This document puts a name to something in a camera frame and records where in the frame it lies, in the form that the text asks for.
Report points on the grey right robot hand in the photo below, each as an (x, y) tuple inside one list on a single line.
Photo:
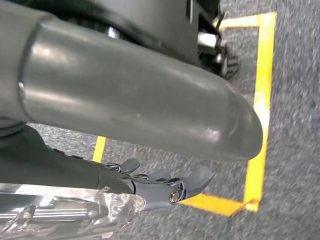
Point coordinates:
[(124, 92)]

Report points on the black robot mobile base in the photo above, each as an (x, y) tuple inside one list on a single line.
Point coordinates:
[(162, 20)]

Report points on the clear plastic wrap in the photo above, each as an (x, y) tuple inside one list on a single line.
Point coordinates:
[(75, 215)]

